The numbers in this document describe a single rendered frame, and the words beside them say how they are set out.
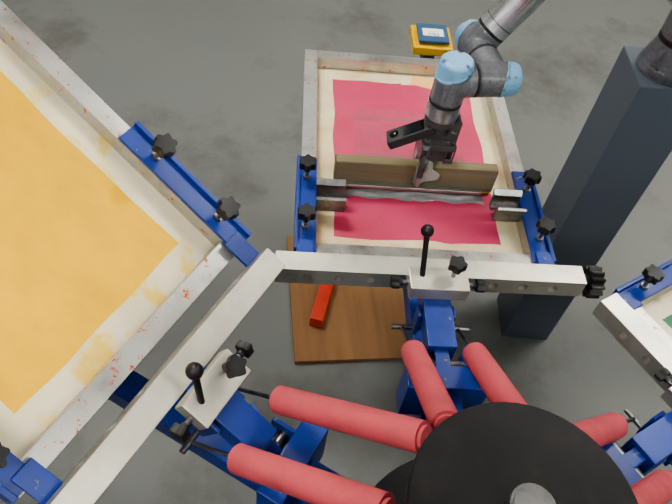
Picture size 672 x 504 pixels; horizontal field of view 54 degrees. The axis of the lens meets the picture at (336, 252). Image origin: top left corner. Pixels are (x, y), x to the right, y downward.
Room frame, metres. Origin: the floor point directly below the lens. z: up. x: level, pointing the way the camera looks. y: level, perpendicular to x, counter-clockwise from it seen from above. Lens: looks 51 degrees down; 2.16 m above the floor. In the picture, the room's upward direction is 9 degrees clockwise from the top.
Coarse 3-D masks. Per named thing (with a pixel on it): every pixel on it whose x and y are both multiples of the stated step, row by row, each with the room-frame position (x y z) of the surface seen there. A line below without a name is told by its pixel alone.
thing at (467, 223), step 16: (416, 96) 1.60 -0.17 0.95; (464, 112) 1.56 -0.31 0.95; (464, 128) 1.49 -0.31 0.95; (464, 144) 1.42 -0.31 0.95; (480, 144) 1.43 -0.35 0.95; (464, 160) 1.35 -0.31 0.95; (480, 160) 1.36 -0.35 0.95; (416, 208) 1.15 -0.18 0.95; (432, 208) 1.16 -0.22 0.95; (448, 208) 1.17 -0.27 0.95; (464, 208) 1.17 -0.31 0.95; (480, 208) 1.18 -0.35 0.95; (432, 224) 1.10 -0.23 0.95; (448, 224) 1.11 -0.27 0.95; (464, 224) 1.12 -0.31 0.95; (480, 224) 1.13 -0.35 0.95; (432, 240) 1.05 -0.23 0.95; (448, 240) 1.06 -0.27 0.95; (464, 240) 1.07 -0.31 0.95; (480, 240) 1.08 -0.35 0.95; (496, 240) 1.08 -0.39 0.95
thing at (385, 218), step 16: (336, 80) 1.62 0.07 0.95; (352, 80) 1.63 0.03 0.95; (336, 96) 1.54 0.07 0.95; (352, 96) 1.55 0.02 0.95; (368, 96) 1.57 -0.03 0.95; (384, 96) 1.58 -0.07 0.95; (400, 96) 1.59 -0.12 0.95; (336, 112) 1.47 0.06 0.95; (352, 112) 1.48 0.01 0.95; (336, 128) 1.41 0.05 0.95; (352, 128) 1.42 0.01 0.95; (336, 144) 1.34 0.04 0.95; (352, 144) 1.35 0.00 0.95; (352, 208) 1.12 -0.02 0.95; (368, 208) 1.12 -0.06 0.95; (384, 208) 1.13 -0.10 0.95; (400, 208) 1.14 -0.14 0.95; (336, 224) 1.06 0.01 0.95; (352, 224) 1.06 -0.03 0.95; (368, 224) 1.07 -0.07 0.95; (384, 224) 1.08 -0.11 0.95; (400, 224) 1.09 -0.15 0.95; (416, 224) 1.10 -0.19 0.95
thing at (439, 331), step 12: (420, 300) 0.82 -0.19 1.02; (432, 300) 0.81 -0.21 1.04; (444, 300) 0.81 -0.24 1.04; (432, 312) 0.78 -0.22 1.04; (444, 312) 0.78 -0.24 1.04; (420, 324) 0.78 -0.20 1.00; (432, 324) 0.75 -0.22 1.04; (444, 324) 0.75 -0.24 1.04; (432, 336) 0.72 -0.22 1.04; (444, 336) 0.73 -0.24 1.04; (432, 348) 0.70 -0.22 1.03; (444, 348) 0.70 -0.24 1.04; (456, 348) 0.71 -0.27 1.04
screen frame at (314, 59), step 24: (312, 72) 1.59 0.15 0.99; (384, 72) 1.69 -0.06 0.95; (408, 72) 1.70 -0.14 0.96; (432, 72) 1.71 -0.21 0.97; (312, 96) 1.48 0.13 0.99; (312, 120) 1.38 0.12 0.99; (504, 120) 1.50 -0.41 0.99; (312, 144) 1.29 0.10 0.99; (504, 144) 1.40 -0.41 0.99; (504, 168) 1.34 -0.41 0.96
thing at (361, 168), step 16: (336, 160) 1.17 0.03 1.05; (352, 160) 1.18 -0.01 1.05; (368, 160) 1.19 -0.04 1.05; (384, 160) 1.20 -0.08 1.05; (400, 160) 1.21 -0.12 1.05; (416, 160) 1.22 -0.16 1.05; (432, 160) 1.22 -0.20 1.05; (336, 176) 1.17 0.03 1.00; (352, 176) 1.18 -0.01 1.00; (368, 176) 1.18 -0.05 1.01; (384, 176) 1.19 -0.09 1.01; (400, 176) 1.19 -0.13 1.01; (448, 176) 1.21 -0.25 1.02; (464, 176) 1.21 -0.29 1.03; (480, 176) 1.22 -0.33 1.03; (496, 176) 1.22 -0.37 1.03
